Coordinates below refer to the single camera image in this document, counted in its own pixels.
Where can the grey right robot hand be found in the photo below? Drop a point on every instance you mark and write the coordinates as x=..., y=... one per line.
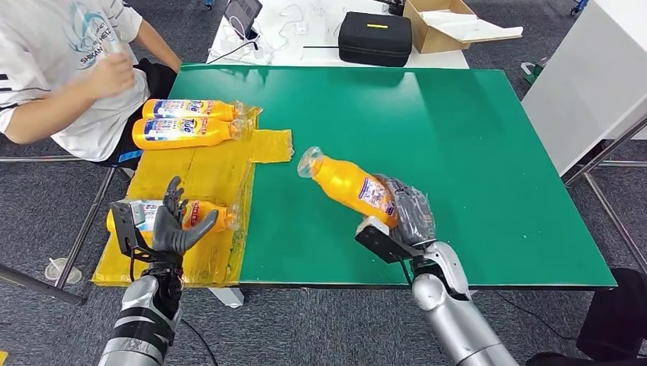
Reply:
x=414, y=217

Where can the white table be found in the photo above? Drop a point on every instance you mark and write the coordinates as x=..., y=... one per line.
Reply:
x=446, y=59

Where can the white foam sheet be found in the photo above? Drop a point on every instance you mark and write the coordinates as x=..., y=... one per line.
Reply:
x=471, y=29

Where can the white table foot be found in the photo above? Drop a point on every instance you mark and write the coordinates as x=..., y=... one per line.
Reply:
x=230, y=298

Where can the green top table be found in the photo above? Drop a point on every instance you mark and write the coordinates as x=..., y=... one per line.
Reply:
x=480, y=177

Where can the black zip case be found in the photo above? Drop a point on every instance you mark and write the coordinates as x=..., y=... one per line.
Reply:
x=375, y=42

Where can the brown cardboard box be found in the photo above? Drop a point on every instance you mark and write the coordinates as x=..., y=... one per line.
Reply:
x=431, y=42

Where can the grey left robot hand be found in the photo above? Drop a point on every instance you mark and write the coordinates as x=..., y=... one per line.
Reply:
x=172, y=237

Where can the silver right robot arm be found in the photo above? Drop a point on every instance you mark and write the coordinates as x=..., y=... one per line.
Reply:
x=455, y=323

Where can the person's right forearm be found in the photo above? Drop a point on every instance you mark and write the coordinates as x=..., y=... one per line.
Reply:
x=45, y=118

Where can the dark tablet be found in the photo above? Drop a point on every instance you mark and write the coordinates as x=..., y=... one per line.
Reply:
x=246, y=12

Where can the person's left forearm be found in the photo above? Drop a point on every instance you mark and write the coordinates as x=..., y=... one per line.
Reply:
x=156, y=48

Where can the orange detergent bottle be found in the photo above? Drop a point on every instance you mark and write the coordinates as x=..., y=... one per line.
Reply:
x=222, y=110
x=197, y=212
x=338, y=182
x=217, y=132

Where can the green floor object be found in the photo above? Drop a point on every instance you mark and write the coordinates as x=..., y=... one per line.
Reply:
x=535, y=76

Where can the black device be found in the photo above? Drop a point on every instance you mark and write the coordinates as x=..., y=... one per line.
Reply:
x=396, y=8

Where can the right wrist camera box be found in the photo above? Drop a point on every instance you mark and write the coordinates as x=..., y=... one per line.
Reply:
x=376, y=242

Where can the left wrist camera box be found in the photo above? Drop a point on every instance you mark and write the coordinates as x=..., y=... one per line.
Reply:
x=121, y=227

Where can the clear plastic lid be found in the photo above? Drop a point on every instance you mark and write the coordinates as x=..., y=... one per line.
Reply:
x=50, y=273

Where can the white power strip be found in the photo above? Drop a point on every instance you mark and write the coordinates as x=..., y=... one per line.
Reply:
x=243, y=57

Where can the thin black stick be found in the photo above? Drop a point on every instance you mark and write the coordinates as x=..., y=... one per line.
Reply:
x=322, y=47

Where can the yellow taped cardboard mat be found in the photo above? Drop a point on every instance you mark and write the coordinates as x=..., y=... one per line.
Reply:
x=212, y=172

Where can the person's right hand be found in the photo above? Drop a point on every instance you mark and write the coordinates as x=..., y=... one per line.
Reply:
x=111, y=76

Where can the black chair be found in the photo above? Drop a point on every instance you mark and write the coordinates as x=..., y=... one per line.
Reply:
x=616, y=313

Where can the person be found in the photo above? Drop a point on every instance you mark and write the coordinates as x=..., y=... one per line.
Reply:
x=45, y=40

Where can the metal frame legs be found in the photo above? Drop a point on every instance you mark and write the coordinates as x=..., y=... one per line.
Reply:
x=30, y=284
x=606, y=150

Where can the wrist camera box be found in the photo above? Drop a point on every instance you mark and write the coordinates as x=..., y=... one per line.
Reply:
x=121, y=227
x=376, y=242

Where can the white cabinet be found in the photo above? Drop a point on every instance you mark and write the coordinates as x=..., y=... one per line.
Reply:
x=583, y=91

